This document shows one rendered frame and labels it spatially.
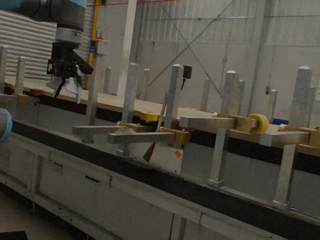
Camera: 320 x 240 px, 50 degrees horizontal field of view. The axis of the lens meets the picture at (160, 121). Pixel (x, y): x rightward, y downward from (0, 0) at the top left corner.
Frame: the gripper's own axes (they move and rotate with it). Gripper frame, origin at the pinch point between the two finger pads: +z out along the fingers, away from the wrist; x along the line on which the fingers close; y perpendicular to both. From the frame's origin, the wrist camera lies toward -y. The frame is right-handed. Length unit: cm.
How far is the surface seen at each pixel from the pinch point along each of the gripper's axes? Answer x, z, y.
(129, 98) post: -7.0, -2.6, -36.9
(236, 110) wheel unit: -12, -1, -146
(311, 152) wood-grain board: 68, 5, -54
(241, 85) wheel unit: -12, -18, -146
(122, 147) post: -7.4, 20.0, -36.9
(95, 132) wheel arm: -2.6, 11.8, -16.4
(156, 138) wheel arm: 22.2, 9.5, -25.5
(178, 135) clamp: 23.2, 8.2, -36.8
